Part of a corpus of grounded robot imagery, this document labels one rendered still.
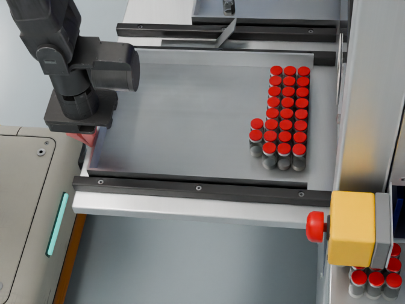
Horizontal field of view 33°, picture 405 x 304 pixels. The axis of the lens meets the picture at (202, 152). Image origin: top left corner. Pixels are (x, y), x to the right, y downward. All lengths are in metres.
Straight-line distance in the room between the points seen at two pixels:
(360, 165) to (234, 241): 1.18
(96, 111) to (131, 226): 1.07
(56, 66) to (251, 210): 0.36
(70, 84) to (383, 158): 0.44
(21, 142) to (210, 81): 0.91
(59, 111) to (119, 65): 0.16
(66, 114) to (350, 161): 0.43
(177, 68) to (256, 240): 0.90
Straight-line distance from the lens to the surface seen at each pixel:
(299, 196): 1.04
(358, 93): 0.78
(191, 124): 1.15
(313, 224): 0.89
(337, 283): 1.00
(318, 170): 1.09
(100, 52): 0.96
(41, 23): 0.89
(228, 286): 1.97
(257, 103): 1.17
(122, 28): 1.30
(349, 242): 0.86
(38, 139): 1.99
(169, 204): 1.07
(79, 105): 1.02
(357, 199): 0.89
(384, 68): 0.75
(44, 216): 1.85
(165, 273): 2.00
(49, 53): 0.93
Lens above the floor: 1.78
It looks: 54 degrees down
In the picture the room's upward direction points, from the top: 9 degrees counter-clockwise
